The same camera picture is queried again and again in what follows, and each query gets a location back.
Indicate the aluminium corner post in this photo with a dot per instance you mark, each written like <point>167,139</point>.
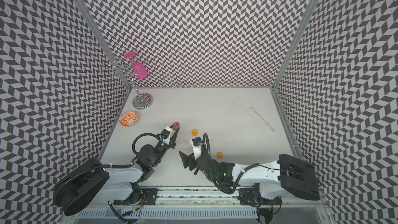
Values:
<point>83,9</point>
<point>308,13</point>

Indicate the pink plastic wine glass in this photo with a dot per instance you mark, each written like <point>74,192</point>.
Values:
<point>138,68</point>

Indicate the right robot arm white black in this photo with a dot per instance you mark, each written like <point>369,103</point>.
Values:
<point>286,176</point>

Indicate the aluminium corner post left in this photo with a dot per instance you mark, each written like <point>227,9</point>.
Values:
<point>83,9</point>

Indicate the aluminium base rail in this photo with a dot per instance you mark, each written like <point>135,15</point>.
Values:
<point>207,197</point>

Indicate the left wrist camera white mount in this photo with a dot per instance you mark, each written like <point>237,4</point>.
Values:
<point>166,135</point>

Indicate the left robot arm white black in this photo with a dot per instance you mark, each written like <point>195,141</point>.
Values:
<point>94,182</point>

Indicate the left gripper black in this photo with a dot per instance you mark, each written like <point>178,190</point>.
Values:
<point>172,144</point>

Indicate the pink paint jar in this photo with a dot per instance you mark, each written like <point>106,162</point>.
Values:
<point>175,126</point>

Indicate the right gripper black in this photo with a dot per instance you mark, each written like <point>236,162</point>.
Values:
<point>187,159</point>

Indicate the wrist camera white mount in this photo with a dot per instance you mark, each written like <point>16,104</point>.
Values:
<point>166,135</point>
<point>196,144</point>

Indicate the chrome glass holder stand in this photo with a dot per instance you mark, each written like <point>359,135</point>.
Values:
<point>142,101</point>

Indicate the orange patterned ceramic bowl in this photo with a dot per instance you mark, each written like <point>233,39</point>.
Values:
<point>129,119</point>

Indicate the aluminium corner post right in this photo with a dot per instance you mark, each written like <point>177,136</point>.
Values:
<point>308,13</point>

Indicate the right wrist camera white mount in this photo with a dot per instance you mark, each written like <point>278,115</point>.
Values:
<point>196,144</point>

